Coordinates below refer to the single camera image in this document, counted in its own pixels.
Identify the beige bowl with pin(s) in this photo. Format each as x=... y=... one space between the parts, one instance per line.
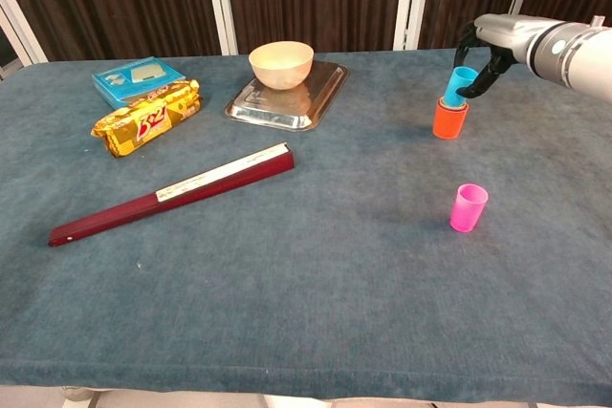
x=281 y=66

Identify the pink plastic cup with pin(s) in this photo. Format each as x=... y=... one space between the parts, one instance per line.
x=466 y=212

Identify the dark red folded fan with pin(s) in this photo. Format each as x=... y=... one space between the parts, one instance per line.
x=119 y=217

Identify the yellow plastic cup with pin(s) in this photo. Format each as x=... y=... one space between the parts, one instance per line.
x=447 y=103

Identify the steel rectangular tray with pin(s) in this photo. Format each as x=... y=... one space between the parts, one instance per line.
x=325 y=92

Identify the blue table cloth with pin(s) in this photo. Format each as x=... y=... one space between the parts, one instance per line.
x=311 y=284

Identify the yellow biscuit packet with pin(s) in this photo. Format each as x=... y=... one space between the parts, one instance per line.
x=143 y=126

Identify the orange plastic cup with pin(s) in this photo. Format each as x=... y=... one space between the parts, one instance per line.
x=449 y=126

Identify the blue kitchen scale box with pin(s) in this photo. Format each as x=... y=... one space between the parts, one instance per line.
x=115 y=88

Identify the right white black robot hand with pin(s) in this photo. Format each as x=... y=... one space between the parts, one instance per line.
x=509 y=37

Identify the light blue plastic cup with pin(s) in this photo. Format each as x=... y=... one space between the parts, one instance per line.
x=456 y=88

